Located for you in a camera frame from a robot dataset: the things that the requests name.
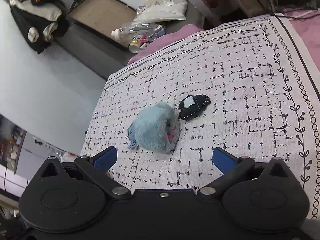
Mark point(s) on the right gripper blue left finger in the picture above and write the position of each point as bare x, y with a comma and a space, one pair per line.
94, 169

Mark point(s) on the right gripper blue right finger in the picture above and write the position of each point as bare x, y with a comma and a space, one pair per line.
233, 171

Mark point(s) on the light blue fluffy plush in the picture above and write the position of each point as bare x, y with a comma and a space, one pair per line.
155, 128

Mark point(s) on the white cabinet with shelf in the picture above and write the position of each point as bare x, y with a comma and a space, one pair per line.
22, 154

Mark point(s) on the paper cup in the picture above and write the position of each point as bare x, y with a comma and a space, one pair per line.
134, 46

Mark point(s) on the large clear plastic jug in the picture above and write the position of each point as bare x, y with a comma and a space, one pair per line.
128, 31

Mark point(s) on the framed cardboard board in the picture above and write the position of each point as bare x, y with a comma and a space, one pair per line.
101, 17

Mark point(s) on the black white hanging clothes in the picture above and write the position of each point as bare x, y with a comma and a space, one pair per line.
39, 21

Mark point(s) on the pink bed sheet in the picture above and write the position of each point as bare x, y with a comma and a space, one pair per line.
299, 17

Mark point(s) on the white filled pillow bag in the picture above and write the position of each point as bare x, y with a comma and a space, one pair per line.
162, 10

